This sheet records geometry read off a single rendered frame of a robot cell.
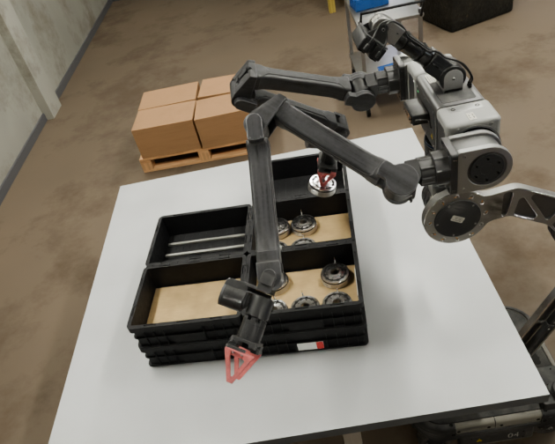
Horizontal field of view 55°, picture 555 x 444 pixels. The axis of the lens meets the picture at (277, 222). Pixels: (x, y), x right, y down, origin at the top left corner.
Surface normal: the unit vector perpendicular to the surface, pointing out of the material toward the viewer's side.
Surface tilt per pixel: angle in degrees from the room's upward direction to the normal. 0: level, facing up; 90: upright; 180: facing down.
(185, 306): 0
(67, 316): 0
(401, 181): 38
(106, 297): 0
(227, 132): 90
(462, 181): 90
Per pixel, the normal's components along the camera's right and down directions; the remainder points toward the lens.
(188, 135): 0.02, 0.64
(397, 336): -0.19, -0.75
